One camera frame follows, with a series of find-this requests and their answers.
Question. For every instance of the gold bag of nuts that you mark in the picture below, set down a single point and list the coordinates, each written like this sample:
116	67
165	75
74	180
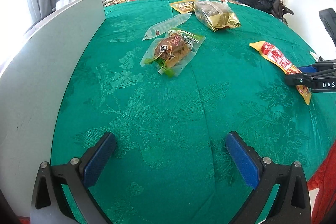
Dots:
218	16

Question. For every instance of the flat yellow snack packet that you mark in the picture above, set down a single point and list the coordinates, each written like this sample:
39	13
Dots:
181	6

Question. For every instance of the long clear snack packet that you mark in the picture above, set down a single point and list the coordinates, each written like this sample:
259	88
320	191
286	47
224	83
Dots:
168	24

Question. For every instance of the green patterned blanket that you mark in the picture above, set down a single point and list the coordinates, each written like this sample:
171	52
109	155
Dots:
170	121

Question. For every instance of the clear green chicken packet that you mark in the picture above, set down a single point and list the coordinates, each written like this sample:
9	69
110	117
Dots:
170	49

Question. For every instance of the red and yellow snack packet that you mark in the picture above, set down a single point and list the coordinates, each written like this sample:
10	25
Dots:
275	56

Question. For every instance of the long white cardboard box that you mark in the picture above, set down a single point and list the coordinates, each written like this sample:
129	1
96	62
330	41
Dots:
39	82

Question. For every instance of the phone in clear case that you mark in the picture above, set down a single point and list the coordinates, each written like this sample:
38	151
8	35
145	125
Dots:
315	54

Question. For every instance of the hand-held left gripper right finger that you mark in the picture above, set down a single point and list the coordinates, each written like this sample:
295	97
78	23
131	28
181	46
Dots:
241	161

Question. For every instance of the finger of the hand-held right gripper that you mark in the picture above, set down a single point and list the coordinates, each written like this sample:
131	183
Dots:
307	69
299	79

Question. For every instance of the black clothes pile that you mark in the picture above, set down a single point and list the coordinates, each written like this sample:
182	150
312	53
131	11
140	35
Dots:
257	1

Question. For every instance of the dark wooden chair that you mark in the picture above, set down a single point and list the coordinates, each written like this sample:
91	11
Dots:
287	11

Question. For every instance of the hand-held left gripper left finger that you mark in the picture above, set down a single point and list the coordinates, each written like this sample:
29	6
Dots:
99	158

